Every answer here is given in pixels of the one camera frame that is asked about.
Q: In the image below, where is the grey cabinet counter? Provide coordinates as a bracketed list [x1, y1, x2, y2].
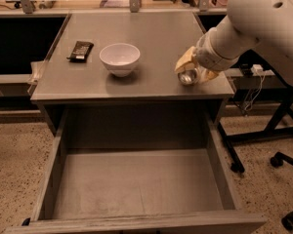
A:
[29, 11, 236, 137]

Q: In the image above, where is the white power adapter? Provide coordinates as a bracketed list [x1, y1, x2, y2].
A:
[251, 64, 264, 75]

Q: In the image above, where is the black office chair base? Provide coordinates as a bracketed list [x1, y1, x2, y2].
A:
[270, 151, 293, 232]

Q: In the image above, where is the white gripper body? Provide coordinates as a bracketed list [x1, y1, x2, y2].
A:
[194, 32, 238, 72]

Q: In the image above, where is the dark brown snack bar packet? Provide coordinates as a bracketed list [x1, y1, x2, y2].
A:
[67, 41, 94, 62]

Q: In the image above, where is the grey open top drawer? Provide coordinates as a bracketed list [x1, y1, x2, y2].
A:
[5, 103, 266, 234]

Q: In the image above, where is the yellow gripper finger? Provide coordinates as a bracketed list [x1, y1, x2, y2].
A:
[175, 46, 196, 74]
[198, 67, 219, 84]

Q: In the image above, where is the black rolling table stand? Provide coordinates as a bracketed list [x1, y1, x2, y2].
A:
[218, 90, 293, 174]

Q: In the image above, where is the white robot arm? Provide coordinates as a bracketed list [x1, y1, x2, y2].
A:
[175, 0, 293, 87]

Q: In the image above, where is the silver green 7up can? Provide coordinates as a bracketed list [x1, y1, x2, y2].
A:
[178, 68, 200, 86]

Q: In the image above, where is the white ceramic bowl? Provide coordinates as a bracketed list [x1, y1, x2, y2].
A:
[100, 43, 141, 77]

